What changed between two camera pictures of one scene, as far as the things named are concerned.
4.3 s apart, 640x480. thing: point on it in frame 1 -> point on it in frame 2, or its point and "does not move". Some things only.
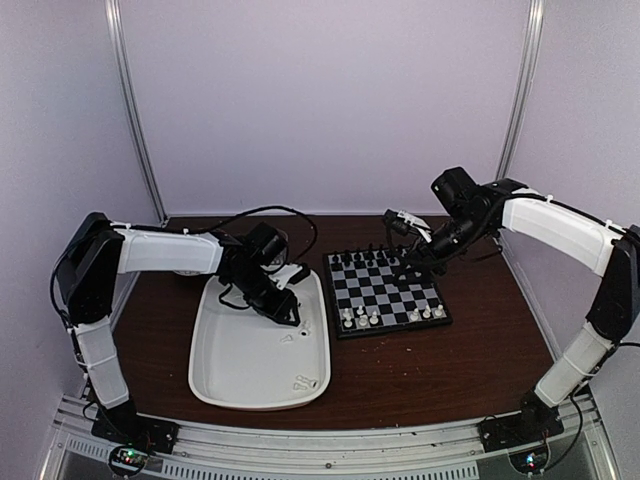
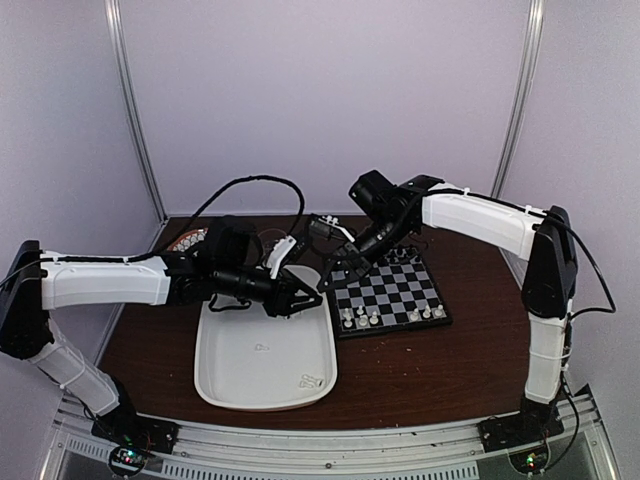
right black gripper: [423, 257] -> [349, 264]
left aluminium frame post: [114, 27] does not move
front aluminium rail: [412, 451] does not move
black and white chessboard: [367, 300] does not move
